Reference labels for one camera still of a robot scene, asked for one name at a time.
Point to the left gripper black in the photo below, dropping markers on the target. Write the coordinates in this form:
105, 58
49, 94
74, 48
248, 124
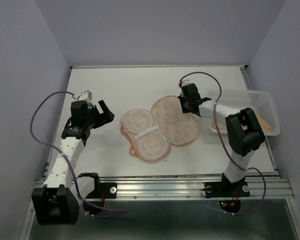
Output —
105, 117

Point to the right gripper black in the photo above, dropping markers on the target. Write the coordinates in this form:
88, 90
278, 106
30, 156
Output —
184, 109

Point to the peach floral mesh laundry bag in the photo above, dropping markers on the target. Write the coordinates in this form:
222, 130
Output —
151, 133

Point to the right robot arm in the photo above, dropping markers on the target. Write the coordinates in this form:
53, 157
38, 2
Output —
238, 149

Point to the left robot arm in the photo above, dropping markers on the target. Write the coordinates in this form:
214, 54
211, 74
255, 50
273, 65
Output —
54, 203

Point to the white plastic basket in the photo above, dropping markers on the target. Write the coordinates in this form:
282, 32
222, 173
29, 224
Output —
236, 109

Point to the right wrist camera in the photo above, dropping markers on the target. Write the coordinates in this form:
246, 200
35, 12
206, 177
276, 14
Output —
183, 83

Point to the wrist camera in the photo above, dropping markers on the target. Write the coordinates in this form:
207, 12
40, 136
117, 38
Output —
85, 96
183, 83

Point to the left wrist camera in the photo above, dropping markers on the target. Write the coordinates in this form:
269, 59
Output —
85, 96

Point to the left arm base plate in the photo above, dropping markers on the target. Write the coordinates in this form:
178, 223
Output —
107, 190

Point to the aluminium front rail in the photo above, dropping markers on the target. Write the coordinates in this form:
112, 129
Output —
184, 188

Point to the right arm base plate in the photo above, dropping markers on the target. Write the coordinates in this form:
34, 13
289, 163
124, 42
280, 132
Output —
224, 190

